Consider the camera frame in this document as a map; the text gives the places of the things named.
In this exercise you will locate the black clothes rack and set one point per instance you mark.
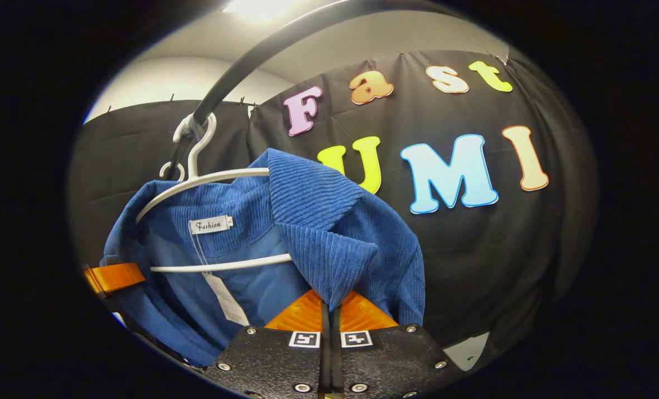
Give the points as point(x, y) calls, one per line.
point(236, 77)

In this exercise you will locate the white clothes hanger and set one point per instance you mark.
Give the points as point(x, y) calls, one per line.
point(182, 172)
point(218, 265)

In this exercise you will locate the ceiling light panel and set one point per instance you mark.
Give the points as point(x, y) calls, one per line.
point(257, 8)

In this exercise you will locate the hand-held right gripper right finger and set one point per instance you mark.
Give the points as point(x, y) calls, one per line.
point(390, 360)

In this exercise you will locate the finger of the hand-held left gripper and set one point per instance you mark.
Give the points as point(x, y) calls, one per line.
point(113, 277)

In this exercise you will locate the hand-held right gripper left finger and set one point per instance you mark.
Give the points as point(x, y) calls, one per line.
point(274, 360)

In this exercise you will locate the black backdrop cloth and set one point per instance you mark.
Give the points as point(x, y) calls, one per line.
point(473, 249)

